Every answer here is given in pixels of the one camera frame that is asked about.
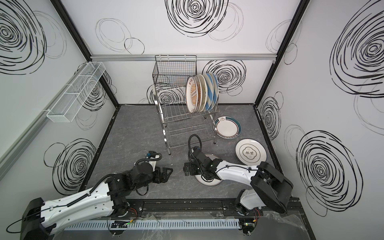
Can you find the white plate red characters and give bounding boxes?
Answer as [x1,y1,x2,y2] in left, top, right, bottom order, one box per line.
[195,154,222,187]

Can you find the orange sunburst plate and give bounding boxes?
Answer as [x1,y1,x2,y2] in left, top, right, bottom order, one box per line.
[194,75,203,113]
[186,76,198,114]

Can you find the cream floral plate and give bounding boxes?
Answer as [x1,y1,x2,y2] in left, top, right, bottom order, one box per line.
[201,75,209,111]

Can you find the blue striped plate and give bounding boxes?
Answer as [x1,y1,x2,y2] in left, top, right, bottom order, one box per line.
[207,73,215,111]
[213,74,219,106]

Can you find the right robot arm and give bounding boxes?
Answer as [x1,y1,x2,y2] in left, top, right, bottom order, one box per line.
[183,134,294,214]

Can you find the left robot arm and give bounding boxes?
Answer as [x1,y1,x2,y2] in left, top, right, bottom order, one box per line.
[18,151,173,240]

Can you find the steel two-tier dish rack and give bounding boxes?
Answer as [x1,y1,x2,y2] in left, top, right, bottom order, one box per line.
[151,74,220,155]

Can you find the green rimmed white plate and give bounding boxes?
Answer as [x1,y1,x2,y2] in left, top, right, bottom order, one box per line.
[214,116,242,140]

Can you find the white plate green emblem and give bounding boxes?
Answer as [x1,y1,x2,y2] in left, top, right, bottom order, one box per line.
[235,139,267,166]

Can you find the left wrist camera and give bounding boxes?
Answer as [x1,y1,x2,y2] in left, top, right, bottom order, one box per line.
[146,151,159,170]

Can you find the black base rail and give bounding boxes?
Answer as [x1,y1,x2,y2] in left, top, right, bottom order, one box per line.
[113,197,302,218]

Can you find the white slotted cable duct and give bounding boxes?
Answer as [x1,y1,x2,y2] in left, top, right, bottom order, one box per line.
[65,219,240,231]

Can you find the dark wire mesh basket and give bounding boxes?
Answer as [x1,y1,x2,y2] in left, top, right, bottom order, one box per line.
[152,55,197,87]

